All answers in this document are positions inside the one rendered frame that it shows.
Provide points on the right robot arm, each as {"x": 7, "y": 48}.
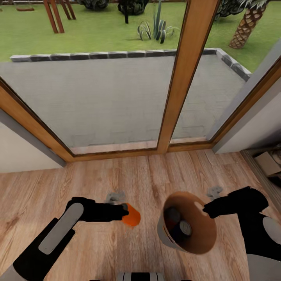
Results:
{"x": 262, "y": 235}

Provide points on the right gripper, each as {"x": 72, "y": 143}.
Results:
{"x": 216, "y": 208}

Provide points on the wood fireplace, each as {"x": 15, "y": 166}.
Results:
{"x": 265, "y": 163}

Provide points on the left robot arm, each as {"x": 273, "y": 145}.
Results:
{"x": 34, "y": 263}

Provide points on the trash can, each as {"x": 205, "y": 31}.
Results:
{"x": 204, "y": 228}

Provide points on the door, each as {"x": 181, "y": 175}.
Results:
{"x": 103, "y": 79}

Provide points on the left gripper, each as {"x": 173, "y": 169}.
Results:
{"x": 112, "y": 212}

